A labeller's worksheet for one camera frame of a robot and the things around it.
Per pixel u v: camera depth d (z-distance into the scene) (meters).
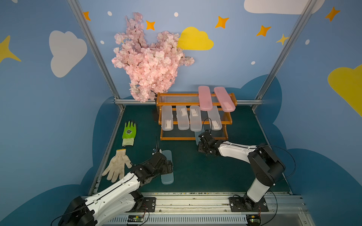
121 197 0.49
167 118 0.93
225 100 0.84
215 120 0.91
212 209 0.74
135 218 0.72
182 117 0.94
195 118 0.93
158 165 0.64
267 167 0.47
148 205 0.74
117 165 0.88
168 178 0.83
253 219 0.73
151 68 0.67
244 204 0.67
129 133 1.03
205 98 0.85
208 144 0.73
